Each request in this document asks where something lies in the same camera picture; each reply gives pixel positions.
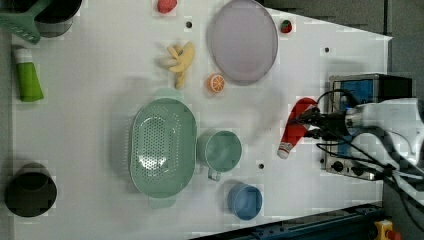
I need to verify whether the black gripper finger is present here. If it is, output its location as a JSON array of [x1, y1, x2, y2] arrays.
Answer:
[[295, 107, 321, 123], [305, 129, 325, 139]]

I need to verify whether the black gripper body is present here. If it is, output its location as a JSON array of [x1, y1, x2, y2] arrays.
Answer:
[[318, 111, 349, 141]]

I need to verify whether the red plush ketchup bottle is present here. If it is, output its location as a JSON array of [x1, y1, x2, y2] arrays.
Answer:
[[277, 97, 317, 159]]

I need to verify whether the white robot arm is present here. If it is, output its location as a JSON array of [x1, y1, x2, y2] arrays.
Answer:
[[291, 98, 423, 203]]

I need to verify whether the green oval strainer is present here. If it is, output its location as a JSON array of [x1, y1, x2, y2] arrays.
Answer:
[[129, 88, 197, 209]]

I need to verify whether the red plush strawberry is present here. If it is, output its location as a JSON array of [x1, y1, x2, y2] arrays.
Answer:
[[280, 20, 293, 34]]

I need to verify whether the green mug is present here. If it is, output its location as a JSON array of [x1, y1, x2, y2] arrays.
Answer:
[[197, 130, 242, 182]]

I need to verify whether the blue cup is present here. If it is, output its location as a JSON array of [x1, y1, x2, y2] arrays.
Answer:
[[227, 183, 263, 221]]

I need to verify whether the lilac round plate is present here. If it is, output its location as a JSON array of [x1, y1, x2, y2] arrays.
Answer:
[[207, 0, 278, 85]]

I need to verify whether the plush orange slice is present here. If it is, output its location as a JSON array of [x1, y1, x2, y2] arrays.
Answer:
[[207, 74, 225, 93]]

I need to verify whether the yellow red clamp knob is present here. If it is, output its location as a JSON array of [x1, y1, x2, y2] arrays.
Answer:
[[374, 220, 402, 240]]

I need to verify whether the plush peeled banana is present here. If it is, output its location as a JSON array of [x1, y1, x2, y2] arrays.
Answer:
[[160, 42, 195, 89]]

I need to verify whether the pink plush fruit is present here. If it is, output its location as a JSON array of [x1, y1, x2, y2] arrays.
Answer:
[[157, 0, 178, 14]]

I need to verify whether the black pot upper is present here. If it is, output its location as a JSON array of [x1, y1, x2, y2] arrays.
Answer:
[[10, 0, 83, 38]]

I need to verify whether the green plush bottle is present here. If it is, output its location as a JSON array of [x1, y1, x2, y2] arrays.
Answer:
[[13, 48, 44, 102]]

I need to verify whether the black cylindrical cup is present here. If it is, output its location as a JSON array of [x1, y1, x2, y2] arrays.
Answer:
[[4, 162, 58, 218]]

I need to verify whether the green slotted spatula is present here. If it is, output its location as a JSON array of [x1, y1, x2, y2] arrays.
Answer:
[[0, 0, 53, 45]]

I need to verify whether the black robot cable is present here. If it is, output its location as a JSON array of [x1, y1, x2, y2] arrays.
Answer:
[[314, 88, 424, 234]]

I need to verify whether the blue metal rail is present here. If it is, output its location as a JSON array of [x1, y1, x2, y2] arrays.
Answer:
[[191, 204, 385, 240]]

